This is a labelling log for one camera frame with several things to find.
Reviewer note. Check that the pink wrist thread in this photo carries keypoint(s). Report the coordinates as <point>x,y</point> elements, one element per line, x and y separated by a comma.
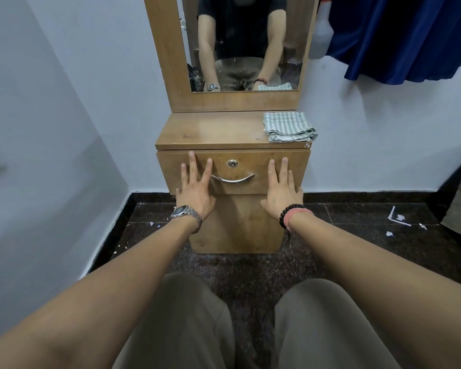
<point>297,214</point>

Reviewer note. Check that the person's right hand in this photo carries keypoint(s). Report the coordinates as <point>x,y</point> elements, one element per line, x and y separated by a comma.
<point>284,197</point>

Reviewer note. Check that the person's left middle finger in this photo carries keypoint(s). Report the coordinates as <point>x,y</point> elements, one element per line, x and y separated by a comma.
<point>193,167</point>

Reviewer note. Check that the person's right thumb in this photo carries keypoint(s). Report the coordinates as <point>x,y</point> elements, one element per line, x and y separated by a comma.
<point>265,207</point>

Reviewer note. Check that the blue satin cloth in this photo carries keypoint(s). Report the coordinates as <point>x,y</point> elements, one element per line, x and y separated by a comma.
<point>399,34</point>

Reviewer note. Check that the folded checked cloth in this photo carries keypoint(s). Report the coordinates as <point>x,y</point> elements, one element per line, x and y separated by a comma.
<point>288,126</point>

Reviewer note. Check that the dressing table mirror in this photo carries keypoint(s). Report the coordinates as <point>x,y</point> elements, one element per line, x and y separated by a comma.
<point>246,42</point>

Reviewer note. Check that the person's right forearm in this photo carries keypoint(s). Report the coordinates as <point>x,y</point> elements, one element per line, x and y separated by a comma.
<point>376,272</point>

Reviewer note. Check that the person's left hand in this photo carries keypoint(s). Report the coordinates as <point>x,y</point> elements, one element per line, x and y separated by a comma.
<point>194,195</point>

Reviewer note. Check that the round metal drawer lock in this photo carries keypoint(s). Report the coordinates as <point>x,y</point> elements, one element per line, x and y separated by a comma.
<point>232,164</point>

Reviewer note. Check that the wooden dressing table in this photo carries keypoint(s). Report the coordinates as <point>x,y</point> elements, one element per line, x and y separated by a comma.
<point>215,130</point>

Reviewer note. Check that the person's right little finger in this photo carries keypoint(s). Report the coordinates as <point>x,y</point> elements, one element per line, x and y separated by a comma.
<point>300,193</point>

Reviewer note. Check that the grey trousers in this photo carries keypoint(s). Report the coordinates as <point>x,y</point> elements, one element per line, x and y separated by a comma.
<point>192,326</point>

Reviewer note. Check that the person's left thumb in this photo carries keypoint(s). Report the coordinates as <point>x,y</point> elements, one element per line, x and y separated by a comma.
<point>213,202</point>

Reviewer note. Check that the large white paper scrap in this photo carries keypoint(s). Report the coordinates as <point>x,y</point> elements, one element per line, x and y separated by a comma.
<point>397,218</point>

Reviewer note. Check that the silver metal wristwatch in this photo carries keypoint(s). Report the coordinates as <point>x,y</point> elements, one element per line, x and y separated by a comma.
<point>184,212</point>

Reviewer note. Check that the person's left forearm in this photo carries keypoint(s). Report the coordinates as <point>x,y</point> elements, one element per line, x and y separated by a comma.
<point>100,295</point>

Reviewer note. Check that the person's right middle finger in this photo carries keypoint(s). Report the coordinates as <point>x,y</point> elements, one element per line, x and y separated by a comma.
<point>284,170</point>

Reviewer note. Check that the wooden drawer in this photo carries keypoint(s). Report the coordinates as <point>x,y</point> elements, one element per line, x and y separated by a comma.
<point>249,188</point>

